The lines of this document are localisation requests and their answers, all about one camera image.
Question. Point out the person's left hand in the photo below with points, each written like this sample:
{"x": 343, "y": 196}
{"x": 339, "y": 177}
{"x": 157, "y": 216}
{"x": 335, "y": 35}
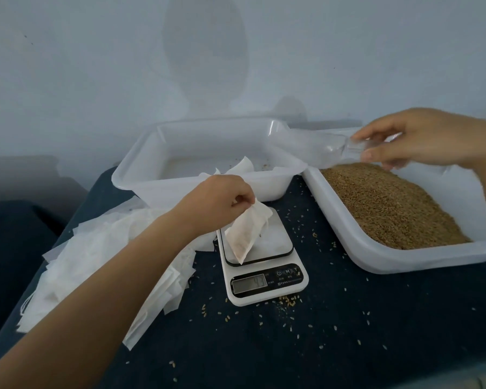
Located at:
{"x": 210, "y": 205}

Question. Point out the person's right hand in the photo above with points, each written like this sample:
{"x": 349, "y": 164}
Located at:
{"x": 425, "y": 137}

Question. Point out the white mesh bag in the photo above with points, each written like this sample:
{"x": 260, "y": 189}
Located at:
{"x": 247, "y": 231}
{"x": 210, "y": 174}

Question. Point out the white plastic tub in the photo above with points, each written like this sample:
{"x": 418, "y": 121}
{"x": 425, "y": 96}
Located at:
{"x": 186, "y": 146}

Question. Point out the brown grain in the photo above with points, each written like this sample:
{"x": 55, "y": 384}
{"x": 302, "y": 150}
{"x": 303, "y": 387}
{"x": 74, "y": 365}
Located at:
{"x": 397, "y": 206}

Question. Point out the clear plastic scoop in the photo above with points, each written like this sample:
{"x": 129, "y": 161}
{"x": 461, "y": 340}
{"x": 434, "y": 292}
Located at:
{"x": 312, "y": 146}

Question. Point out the white tray of grain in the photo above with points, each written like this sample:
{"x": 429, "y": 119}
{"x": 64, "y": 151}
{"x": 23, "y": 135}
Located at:
{"x": 364, "y": 255}

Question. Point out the pile of white bags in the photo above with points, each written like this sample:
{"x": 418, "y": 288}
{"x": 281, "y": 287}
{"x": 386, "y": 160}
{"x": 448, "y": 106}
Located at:
{"x": 89, "y": 263}

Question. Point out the person's left forearm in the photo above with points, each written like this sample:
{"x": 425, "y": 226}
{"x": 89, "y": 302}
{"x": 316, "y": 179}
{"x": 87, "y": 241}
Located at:
{"x": 73, "y": 320}

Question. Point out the white digital kitchen scale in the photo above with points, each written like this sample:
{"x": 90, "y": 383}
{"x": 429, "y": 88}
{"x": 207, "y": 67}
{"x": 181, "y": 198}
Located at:
{"x": 263, "y": 283}

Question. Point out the dark blue tablecloth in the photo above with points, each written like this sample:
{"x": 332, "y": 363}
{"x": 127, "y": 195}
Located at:
{"x": 12, "y": 255}
{"x": 364, "y": 328}

